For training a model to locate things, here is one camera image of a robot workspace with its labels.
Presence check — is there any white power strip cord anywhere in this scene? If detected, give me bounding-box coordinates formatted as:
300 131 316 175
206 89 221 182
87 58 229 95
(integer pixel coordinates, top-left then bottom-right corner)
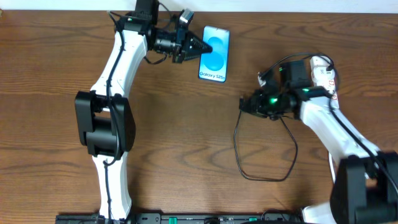
328 152 337 184

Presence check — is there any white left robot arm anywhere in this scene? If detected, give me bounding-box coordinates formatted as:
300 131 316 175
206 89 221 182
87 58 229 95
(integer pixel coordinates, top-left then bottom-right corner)
75 1 213 223

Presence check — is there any white power strip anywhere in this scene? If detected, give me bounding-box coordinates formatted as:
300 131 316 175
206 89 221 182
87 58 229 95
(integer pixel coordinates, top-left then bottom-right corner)
310 56 339 108

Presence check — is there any black USB charging cable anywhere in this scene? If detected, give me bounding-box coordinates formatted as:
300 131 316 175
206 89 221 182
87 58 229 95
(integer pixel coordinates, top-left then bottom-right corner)
233 52 335 182

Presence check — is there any blue screen Galaxy smartphone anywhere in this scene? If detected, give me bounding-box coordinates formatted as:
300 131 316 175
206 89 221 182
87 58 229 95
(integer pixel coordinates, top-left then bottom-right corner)
198 26 230 83

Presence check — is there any white USB charger adapter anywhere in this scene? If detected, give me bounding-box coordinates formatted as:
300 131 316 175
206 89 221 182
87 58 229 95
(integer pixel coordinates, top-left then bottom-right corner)
310 56 335 79

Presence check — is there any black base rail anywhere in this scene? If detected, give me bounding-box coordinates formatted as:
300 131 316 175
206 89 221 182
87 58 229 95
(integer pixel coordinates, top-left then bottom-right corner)
55 213 303 224

